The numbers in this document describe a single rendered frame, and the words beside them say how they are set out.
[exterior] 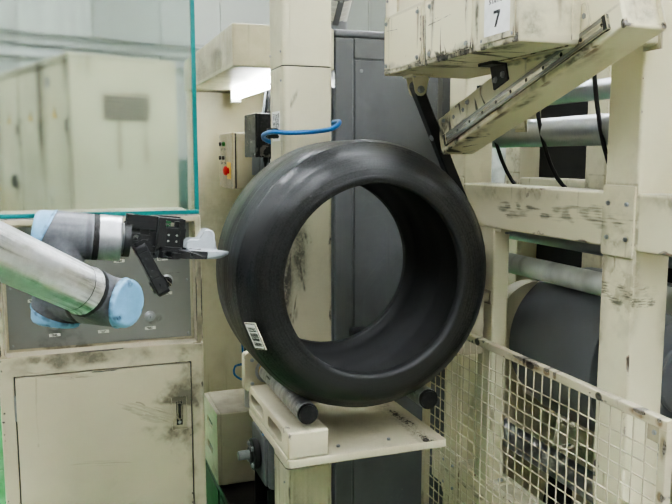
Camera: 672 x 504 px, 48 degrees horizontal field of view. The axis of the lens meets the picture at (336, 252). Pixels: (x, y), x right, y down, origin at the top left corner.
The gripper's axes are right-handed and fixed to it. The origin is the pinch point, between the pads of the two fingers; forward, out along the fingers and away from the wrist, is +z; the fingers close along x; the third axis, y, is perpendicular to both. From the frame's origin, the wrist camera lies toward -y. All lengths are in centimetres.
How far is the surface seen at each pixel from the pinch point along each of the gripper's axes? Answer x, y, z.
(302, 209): -12.1, 11.7, 12.5
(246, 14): 1037, 261, 221
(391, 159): -11.4, 23.5, 30.5
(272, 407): 7.3, -34.8, 16.5
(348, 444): -5, -39, 31
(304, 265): 27.7, -4.3, 27.3
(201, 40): 1010, 206, 151
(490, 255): 24, 2, 79
